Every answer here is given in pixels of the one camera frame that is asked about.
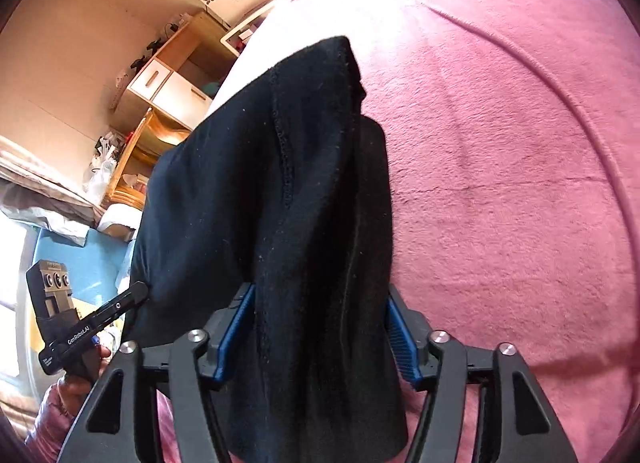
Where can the white wooden drawer cabinet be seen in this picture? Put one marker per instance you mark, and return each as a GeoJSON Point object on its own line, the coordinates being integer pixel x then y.
{"type": "Point", "coordinates": [172, 82]}

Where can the black pants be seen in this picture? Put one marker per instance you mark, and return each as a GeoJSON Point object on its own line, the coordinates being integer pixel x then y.
{"type": "Point", "coordinates": [284, 186]}

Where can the beige curtain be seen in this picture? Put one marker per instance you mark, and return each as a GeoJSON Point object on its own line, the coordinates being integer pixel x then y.
{"type": "Point", "coordinates": [24, 169]}

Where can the white bedside table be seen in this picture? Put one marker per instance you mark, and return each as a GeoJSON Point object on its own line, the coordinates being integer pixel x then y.
{"type": "Point", "coordinates": [236, 39]}

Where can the wooden desk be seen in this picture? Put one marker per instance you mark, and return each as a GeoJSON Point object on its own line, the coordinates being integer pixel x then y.
{"type": "Point", "coordinates": [155, 135]}

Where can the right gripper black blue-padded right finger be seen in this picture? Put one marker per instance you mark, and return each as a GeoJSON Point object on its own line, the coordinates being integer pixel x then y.
{"type": "Point", "coordinates": [515, 419]}

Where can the white plastic bags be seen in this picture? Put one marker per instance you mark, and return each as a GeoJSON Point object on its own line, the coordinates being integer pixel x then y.
{"type": "Point", "coordinates": [101, 168]}

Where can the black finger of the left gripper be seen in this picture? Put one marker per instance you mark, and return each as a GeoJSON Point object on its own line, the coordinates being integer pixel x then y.
{"type": "Point", "coordinates": [100, 315]}

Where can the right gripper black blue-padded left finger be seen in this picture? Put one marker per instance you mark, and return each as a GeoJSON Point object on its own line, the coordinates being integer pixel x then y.
{"type": "Point", "coordinates": [119, 421]}

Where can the pink bed blanket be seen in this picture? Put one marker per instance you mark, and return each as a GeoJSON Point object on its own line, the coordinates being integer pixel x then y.
{"type": "Point", "coordinates": [512, 140]}

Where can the person's left hand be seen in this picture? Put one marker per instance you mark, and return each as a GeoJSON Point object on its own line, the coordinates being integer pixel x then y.
{"type": "Point", "coordinates": [74, 389]}

